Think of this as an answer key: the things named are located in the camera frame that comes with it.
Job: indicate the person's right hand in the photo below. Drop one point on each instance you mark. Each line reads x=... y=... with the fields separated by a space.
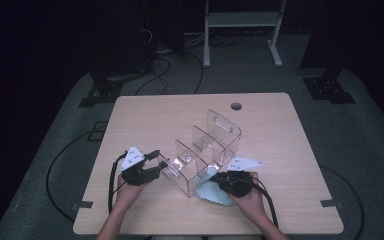
x=250 y=203

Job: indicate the dark equipment rack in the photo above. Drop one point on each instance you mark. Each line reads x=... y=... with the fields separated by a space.
x=123 y=50

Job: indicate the white metal stand frame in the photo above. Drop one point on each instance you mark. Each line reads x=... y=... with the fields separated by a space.
x=240 y=19

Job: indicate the black flat stand base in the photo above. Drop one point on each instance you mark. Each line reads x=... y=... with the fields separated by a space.
x=328 y=90

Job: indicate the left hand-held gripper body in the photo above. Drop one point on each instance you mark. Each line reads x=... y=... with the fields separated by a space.
x=136 y=175

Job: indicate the light blue cleaning cloth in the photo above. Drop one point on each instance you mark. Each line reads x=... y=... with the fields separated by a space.
x=210 y=195

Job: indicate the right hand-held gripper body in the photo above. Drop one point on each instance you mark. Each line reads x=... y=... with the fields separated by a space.
x=238 y=183

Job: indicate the clear acrylic divided organizer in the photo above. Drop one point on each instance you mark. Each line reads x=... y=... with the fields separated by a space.
x=206 y=150

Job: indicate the black stand base with feet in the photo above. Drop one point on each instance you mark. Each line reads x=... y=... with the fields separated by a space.
x=105 y=90

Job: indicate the person's left hand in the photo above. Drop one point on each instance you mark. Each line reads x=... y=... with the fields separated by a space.
x=128 y=195

